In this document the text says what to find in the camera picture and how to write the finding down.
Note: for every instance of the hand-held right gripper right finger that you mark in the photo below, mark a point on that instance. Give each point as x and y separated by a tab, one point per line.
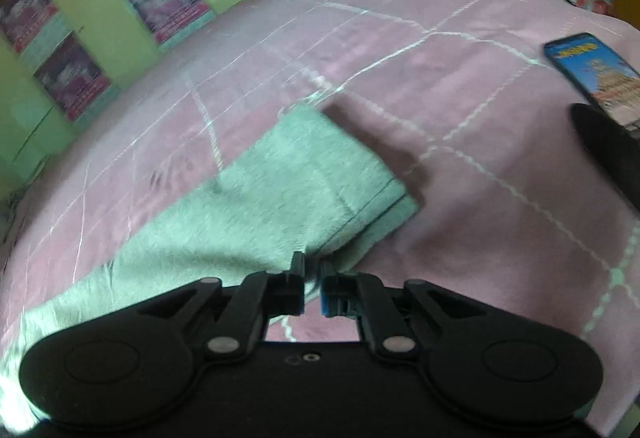
328	302

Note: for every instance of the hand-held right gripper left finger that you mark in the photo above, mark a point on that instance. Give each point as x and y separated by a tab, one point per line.
296	289

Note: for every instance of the grey-green fluffy pants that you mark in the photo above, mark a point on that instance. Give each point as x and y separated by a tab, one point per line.
300	178

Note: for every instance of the pink checked bedspread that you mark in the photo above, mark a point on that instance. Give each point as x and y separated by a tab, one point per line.
450	93

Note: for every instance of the black stand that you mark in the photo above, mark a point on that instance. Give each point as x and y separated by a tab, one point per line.
607	148

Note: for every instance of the green wardrobe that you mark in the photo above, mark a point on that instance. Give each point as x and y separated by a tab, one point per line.
100	28

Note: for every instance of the smartphone with lit screen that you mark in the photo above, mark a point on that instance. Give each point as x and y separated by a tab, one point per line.
600	68

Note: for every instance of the pink wall poster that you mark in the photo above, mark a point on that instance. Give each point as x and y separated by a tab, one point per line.
72	78
25	13
167	3

